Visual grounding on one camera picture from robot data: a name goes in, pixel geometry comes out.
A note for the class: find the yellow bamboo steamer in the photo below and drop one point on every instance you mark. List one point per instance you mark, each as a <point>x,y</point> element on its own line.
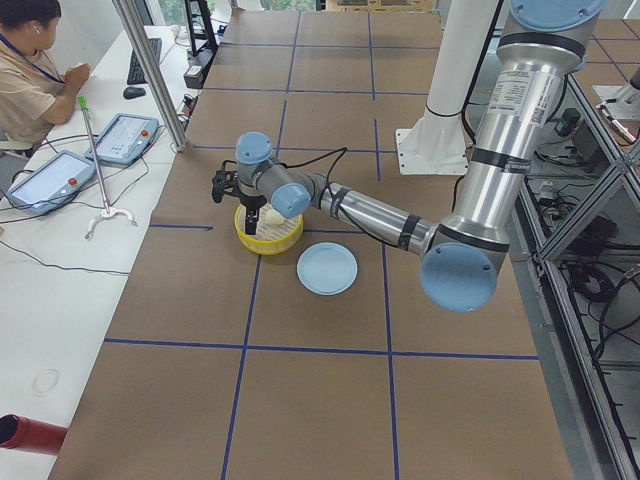
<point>269,239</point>

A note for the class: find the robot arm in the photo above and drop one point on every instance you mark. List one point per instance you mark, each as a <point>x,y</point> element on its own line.
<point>461,256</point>

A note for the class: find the red cylinder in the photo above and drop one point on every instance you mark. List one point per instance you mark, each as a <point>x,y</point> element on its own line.
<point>29,435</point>

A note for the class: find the near teach pendant tablet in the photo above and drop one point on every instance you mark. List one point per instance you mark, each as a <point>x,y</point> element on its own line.
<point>53,184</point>

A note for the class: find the reacher grabber stick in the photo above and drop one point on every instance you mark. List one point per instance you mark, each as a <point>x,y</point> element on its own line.
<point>108,212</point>

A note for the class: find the teach pendant tablet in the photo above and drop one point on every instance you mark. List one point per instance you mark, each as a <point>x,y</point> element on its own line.
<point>125,139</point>
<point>53,184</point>

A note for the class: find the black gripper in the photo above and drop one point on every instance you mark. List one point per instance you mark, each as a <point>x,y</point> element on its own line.
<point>251,201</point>

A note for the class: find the aluminium frame post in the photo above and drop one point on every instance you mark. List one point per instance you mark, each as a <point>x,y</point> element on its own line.
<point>136,33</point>

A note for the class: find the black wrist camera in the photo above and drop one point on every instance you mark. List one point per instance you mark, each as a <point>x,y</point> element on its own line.
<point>224,183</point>

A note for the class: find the seated person beige shirt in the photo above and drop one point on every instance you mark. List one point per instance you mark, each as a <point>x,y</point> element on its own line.
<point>35,97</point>

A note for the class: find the far teach pendant tablet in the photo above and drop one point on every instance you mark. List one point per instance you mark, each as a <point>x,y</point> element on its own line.
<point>125,139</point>

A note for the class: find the light blue plate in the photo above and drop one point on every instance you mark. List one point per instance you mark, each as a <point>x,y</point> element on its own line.
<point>327,268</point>

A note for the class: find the brown paper table cover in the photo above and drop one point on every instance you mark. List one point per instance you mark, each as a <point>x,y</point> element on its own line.
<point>220,364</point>

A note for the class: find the black computer mouse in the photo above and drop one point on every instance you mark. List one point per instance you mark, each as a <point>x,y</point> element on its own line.
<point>133,92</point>

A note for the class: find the white camera mast pillar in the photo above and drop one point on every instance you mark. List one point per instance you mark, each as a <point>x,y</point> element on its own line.
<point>436,144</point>

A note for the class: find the white steamed bun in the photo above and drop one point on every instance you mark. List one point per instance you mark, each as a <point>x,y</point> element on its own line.
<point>273,217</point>

